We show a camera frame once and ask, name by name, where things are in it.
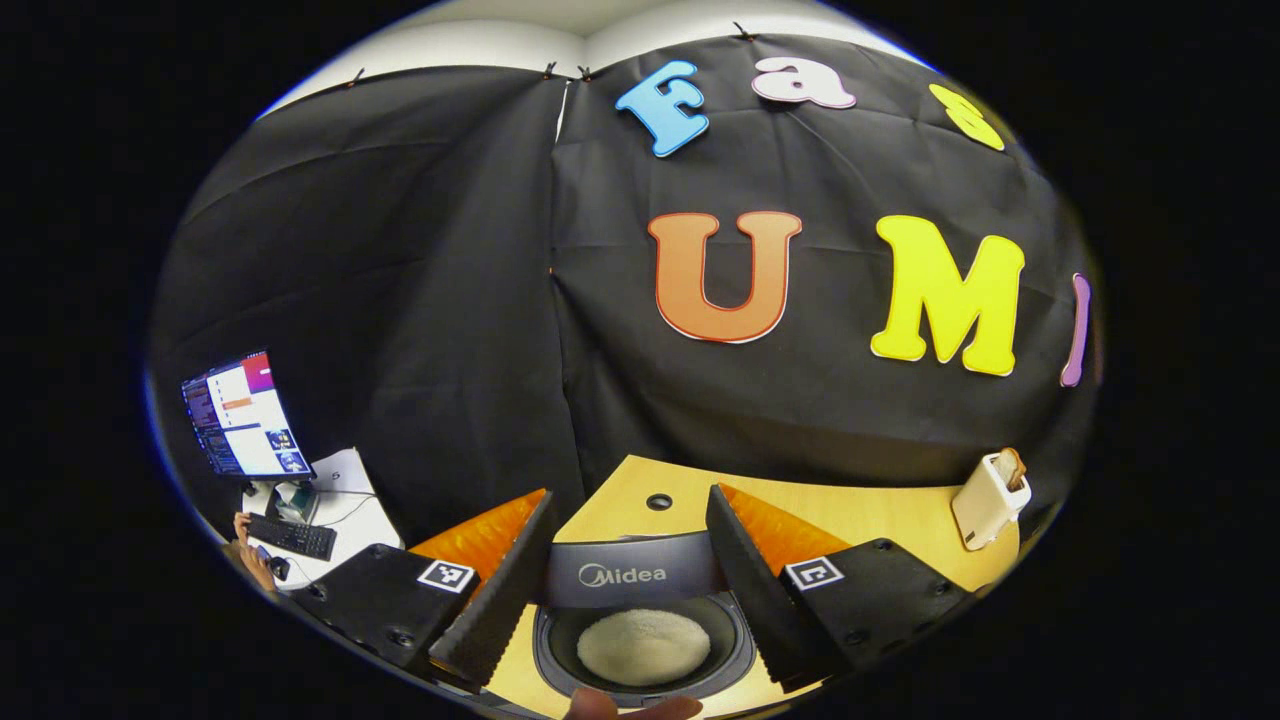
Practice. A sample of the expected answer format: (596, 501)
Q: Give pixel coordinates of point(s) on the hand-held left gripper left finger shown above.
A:
(505, 600)

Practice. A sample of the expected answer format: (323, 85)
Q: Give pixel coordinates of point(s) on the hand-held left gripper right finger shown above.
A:
(755, 600)

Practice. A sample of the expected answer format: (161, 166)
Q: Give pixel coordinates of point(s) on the silver black rice cooker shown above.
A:
(640, 575)

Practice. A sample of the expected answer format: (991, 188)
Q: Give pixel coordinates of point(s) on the white rice heap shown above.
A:
(645, 648)

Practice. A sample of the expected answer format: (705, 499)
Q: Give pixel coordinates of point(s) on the white side table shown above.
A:
(360, 520)

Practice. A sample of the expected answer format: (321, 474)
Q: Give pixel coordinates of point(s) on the black keyboard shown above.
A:
(292, 537)

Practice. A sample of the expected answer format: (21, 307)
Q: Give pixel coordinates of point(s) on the small teal box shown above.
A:
(298, 502)

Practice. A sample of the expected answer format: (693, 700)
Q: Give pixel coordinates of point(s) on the black computer mouse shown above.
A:
(278, 567)

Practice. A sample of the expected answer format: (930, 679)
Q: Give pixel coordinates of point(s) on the white toaster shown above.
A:
(985, 505)

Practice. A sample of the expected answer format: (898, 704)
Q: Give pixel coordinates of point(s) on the toast slice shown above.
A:
(1015, 468)

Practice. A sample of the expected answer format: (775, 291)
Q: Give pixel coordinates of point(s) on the black backdrop cloth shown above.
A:
(440, 300)

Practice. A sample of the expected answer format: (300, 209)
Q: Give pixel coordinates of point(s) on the computer monitor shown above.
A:
(245, 415)

